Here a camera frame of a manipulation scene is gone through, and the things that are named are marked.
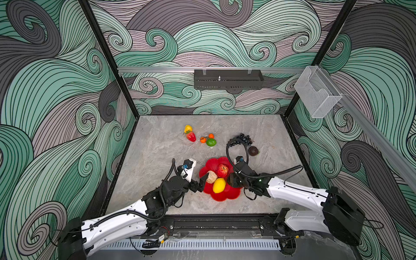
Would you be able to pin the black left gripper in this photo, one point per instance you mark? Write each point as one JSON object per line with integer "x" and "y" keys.
{"x": 194, "y": 187}

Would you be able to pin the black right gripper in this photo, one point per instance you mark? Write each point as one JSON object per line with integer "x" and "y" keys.
{"x": 232, "y": 180}

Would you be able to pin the beige fake garlic bulb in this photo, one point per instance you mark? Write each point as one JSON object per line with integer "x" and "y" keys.
{"x": 212, "y": 177}

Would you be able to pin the dark fake avocado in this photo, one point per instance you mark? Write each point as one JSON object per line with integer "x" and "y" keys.
{"x": 232, "y": 180}

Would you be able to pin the yellow fake lemon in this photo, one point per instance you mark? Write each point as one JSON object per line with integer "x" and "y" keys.
{"x": 219, "y": 185}

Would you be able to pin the red fake apple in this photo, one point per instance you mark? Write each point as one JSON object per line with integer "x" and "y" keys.
{"x": 222, "y": 171}

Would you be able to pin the dark purple fake plum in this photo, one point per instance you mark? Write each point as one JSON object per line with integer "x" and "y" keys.
{"x": 253, "y": 151}

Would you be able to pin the green fake pepper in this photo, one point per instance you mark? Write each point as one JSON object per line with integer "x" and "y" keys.
{"x": 211, "y": 142}

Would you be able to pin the yellow fake pepper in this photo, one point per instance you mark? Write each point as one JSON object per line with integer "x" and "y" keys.
{"x": 188, "y": 129}

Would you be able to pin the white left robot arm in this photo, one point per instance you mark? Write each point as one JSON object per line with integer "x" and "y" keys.
{"x": 80, "y": 239}

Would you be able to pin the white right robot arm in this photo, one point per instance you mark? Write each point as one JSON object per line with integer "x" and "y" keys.
{"x": 326, "y": 211}

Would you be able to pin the red flower-shaped fruit bowl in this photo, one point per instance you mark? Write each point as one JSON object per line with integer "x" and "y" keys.
{"x": 214, "y": 165}

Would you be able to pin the black fake grape bunch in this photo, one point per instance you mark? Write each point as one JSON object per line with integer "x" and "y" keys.
{"x": 241, "y": 139}

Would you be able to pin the orange fake tomatoes on vine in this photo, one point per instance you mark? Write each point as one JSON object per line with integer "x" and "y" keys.
{"x": 204, "y": 139}

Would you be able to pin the red fake strawberry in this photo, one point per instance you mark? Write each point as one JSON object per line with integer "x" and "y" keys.
{"x": 191, "y": 136}

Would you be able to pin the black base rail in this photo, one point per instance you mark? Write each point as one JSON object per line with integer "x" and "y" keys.
{"x": 261, "y": 224}

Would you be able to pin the white slotted cable duct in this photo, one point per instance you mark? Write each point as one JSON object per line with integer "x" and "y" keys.
{"x": 200, "y": 244}

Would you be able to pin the black wall tray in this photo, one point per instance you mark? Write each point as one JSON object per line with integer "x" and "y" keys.
{"x": 229, "y": 80}

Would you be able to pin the clear plastic wall bin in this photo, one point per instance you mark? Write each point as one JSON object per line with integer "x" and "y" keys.
{"x": 318, "y": 91}

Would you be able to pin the black corner frame post left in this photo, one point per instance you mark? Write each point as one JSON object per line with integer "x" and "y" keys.
{"x": 93, "y": 23}

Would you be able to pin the black corner frame post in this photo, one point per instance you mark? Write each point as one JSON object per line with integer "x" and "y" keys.
{"x": 330, "y": 38}
{"x": 93, "y": 23}

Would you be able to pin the aluminium back rail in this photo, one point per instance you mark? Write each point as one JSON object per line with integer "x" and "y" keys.
{"x": 180, "y": 69}

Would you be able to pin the aluminium rail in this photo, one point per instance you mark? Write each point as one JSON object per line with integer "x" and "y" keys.
{"x": 358, "y": 103}
{"x": 180, "y": 69}

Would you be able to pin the aluminium right rail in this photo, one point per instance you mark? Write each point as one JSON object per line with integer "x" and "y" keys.
{"x": 358, "y": 103}

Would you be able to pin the black corner frame post right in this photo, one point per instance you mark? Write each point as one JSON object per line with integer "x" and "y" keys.
{"x": 330, "y": 38}

